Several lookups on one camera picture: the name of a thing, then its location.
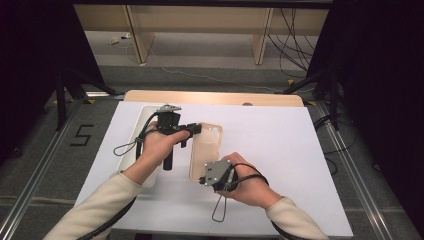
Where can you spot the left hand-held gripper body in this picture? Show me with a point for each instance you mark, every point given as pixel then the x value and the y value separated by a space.
pixel 169 120

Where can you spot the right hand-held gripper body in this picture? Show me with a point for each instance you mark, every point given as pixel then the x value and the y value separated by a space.
pixel 218 173

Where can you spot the beige phone case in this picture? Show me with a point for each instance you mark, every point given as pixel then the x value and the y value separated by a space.
pixel 206 153

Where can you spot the person's left hand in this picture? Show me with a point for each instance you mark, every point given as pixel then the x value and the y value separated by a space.
pixel 153 150

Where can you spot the person's right hand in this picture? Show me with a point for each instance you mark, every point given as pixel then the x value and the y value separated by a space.
pixel 251 190

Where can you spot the white table cover sheet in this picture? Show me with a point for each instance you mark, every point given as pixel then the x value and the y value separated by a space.
pixel 283 150

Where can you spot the yellow tape piece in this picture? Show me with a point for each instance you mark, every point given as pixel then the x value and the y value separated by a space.
pixel 312 103
pixel 89 101
pixel 290 81

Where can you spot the small white floor object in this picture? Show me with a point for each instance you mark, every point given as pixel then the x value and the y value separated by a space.
pixel 113 40
pixel 126 35

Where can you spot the light wooden desk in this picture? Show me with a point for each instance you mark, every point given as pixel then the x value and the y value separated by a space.
pixel 200 16

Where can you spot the black metal stand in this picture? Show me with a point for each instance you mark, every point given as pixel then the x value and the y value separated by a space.
pixel 60 100
pixel 334 100

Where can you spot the black curtain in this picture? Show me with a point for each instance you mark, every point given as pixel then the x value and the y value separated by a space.
pixel 383 83
pixel 26 66

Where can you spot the metal floor rail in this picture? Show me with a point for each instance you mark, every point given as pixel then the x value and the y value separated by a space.
pixel 366 200
pixel 18 208

